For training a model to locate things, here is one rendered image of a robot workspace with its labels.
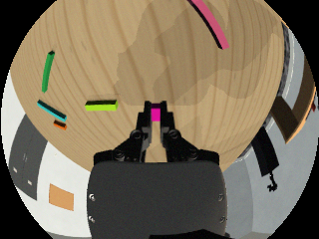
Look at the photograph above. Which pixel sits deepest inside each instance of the small magenta block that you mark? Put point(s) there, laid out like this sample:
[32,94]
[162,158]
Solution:
[155,112]

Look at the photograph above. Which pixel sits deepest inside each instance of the pink rod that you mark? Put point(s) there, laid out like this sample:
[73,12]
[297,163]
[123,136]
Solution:
[210,22]

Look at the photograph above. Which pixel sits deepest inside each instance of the orange rod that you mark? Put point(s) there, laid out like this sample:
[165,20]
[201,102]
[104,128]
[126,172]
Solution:
[59,124]

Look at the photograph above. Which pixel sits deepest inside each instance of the turquoise rod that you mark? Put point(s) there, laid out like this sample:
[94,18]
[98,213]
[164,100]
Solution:
[52,111]

